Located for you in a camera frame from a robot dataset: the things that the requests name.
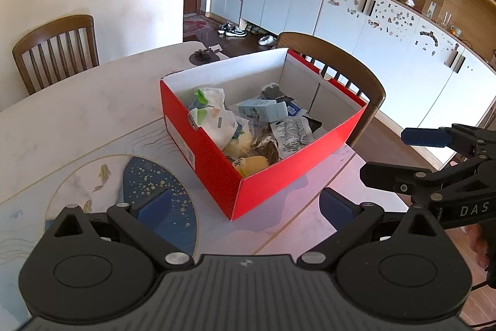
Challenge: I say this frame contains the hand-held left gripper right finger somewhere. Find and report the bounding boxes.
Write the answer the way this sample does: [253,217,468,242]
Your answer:
[296,187,452,271]

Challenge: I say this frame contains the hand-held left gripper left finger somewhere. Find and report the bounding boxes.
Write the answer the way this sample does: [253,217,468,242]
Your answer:
[41,189,194,270]

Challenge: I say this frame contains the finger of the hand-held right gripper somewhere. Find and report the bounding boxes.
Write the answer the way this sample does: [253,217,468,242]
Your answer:
[401,124,496,159]
[359,156,496,204]

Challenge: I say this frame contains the red cardboard box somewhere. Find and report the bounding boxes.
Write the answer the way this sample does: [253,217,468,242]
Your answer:
[160,48,369,221]

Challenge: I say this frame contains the white printed sachet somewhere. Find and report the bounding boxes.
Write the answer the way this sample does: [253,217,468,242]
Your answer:
[270,118,314,160]

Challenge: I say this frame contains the silver snack packet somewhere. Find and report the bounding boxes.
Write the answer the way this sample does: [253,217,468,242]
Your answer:
[251,135,280,165]

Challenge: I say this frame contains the yellow plush toy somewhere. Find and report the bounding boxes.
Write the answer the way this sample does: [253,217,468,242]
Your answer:
[225,129,270,177]

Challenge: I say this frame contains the white tissue pack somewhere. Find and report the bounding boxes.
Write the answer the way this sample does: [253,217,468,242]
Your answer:
[188,87,240,152]

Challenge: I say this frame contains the blue snack packet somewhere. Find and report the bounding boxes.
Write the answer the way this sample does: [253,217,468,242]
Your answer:
[287,101,308,117]

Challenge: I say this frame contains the light blue carton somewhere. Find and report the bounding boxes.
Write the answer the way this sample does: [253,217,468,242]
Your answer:
[237,99,289,122]

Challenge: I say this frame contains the clear bag of black parts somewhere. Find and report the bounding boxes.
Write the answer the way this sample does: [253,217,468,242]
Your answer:
[260,83,295,103]

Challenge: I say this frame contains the marble desktop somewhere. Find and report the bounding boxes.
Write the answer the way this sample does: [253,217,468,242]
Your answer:
[0,41,411,331]

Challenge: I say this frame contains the person's right hand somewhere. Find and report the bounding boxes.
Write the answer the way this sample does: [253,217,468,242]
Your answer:
[467,224,491,270]

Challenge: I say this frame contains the wooden chair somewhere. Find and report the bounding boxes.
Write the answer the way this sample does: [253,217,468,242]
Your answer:
[277,32,386,147]
[12,15,99,96]

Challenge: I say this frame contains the patterned doormat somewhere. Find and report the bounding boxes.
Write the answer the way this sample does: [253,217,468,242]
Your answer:
[183,16,218,39]

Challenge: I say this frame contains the low white cabinet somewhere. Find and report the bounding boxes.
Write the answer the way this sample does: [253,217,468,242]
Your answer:
[209,0,243,25]

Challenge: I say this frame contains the white wall cabinet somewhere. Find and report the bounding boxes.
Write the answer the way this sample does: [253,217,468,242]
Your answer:
[240,0,496,171]

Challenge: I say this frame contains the black suction mount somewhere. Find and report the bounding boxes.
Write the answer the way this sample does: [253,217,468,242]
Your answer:
[188,49,219,65]

